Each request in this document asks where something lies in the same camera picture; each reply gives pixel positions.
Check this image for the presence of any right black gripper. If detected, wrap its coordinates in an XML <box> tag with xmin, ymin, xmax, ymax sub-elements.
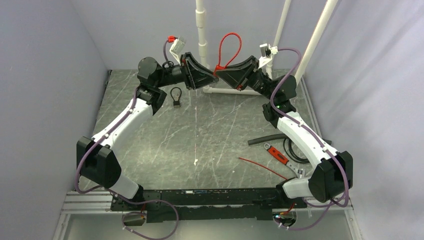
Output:
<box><xmin>214</xmin><ymin>56</ymin><xmax>276</xmax><ymax>102</ymax></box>

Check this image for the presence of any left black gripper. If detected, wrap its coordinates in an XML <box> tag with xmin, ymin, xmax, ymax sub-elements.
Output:
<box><xmin>155</xmin><ymin>52</ymin><xmax>219</xmax><ymax>91</ymax></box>

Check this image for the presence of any red cable lock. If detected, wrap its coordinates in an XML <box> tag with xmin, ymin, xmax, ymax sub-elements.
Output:
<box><xmin>213</xmin><ymin>32</ymin><xmax>243</xmax><ymax>75</ymax></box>
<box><xmin>238</xmin><ymin>157</ymin><xmax>288</xmax><ymax>180</ymax></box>

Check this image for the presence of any black cable lock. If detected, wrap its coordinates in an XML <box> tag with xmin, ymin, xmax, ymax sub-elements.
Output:
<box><xmin>170</xmin><ymin>86</ymin><xmax>182</xmax><ymax>108</ymax></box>

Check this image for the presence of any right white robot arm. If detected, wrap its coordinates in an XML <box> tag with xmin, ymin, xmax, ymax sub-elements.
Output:
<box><xmin>215</xmin><ymin>56</ymin><xmax>353</xmax><ymax>208</ymax></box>

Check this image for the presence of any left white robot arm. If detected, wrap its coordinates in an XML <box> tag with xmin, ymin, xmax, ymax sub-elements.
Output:
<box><xmin>74</xmin><ymin>52</ymin><xmax>218</xmax><ymax>210</ymax></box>

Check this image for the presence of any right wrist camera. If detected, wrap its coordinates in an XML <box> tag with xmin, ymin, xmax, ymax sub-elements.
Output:
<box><xmin>257</xmin><ymin>43</ymin><xmax>279</xmax><ymax>71</ymax></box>

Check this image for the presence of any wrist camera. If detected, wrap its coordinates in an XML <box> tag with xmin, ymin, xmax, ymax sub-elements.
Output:
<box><xmin>167</xmin><ymin>35</ymin><xmax>186</xmax><ymax>64</ymax></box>
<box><xmin>257</xmin><ymin>43</ymin><xmax>279</xmax><ymax>71</ymax></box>

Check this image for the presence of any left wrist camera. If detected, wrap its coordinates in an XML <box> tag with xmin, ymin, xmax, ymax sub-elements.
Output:
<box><xmin>167</xmin><ymin>35</ymin><xmax>186</xmax><ymax>64</ymax></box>

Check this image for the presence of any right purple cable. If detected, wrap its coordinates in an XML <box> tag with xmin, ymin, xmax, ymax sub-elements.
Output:
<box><xmin>269</xmin><ymin>47</ymin><xmax>351</xmax><ymax>232</ymax></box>

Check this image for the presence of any purple cable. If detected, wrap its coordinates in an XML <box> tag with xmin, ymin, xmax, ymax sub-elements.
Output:
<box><xmin>269</xmin><ymin>47</ymin><xmax>351</xmax><ymax>232</ymax></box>
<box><xmin>74</xmin><ymin>35</ymin><xmax>180</xmax><ymax>240</ymax></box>

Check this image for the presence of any white PVC pipe frame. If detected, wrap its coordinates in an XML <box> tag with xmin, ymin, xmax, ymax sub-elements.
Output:
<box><xmin>195</xmin><ymin>0</ymin><xmax>339</xmax><ymax>82</ymax></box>

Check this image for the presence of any black corrugated hose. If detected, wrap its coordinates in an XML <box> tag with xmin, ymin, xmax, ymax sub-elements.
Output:
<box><xmin>247</xmin><ymin>133</ymin><xmax>333</xmax><ymax>147</ymax></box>

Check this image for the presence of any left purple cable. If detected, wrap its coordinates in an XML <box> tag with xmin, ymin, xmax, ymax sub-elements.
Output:
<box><xmin>74</xmin><ymin>35</ymin><xmax>180</xmax><ymax>240</ymax></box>

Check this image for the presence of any black coiled cable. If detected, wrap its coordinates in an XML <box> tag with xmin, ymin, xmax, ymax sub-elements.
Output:
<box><xmin>283</xmin><ymin>138</ymin><xmax>312</xmax><ymax>165</ymax></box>

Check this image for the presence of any red handled tool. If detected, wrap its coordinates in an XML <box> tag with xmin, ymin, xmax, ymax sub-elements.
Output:
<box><xmin>263</xmin><ymin>143</ymin><xmax>304</xmax><ymax>178</ymax></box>

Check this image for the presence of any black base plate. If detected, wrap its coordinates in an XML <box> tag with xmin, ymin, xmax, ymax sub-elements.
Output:
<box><xmin>110</xmin><ymin>187</ymin><xmax>307</xmax><ymax>223</ymax></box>

